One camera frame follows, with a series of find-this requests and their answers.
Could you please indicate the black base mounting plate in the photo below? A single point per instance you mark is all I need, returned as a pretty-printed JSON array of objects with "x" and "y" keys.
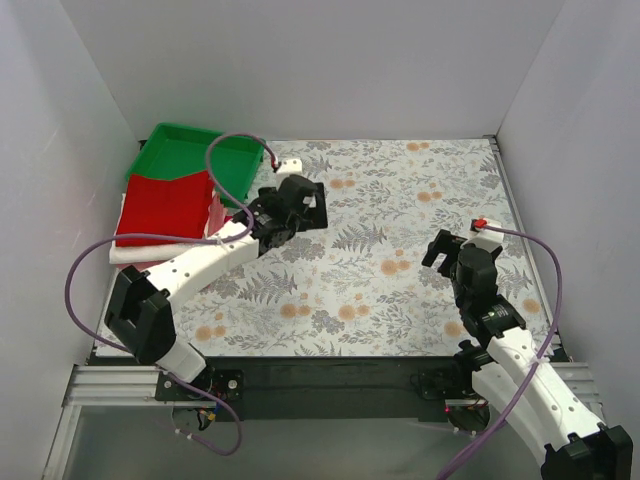
[{"x": 320, "y": 385}]

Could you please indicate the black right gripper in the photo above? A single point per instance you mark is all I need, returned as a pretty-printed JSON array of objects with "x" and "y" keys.
[{"x": 446, "y": 255}]

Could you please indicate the green plastic tray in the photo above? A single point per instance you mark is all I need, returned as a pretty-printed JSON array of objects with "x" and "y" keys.
[{"x": 173, "y": 151}]

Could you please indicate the red t shirt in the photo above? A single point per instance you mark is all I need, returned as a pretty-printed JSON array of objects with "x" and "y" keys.
[{"x": 178, "y": 207}]

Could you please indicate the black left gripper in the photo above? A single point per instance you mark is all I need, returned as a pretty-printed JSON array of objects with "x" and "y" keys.
[{"x": 310, "y": 201}]

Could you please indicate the floral patterned table mat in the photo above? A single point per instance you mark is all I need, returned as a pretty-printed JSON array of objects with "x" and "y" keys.
[{"x": 358, "y": 288}]

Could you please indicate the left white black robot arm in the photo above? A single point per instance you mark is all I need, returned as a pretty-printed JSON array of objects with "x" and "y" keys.
[{"x": 141, "y": 309}]

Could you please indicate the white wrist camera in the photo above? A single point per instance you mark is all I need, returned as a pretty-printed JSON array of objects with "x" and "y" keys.
[
  {"x": 290, "y": 166},
  {"x": 483, "y": 235}
]

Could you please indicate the aluminium frame rail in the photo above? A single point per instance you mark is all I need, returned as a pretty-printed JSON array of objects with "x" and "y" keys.
[{"x": 110, "y": 387}]

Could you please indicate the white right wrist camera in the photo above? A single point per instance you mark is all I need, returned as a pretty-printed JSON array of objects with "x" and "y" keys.
[{"x": 483, "y": 235}]

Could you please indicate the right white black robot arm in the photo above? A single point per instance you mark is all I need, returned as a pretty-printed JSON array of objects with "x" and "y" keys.
[{"x": 513, "y": 373}]

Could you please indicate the pink folded t shirt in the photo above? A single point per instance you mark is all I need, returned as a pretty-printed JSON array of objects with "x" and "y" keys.
[{"x": 216, "y": 219}]

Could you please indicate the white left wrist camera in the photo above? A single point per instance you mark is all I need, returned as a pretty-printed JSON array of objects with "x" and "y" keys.
[{"x": 290, "y": 166}]

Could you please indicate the white folded t shirt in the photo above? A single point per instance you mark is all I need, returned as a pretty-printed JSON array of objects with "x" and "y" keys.
[{"x": 141, "y": 255}]

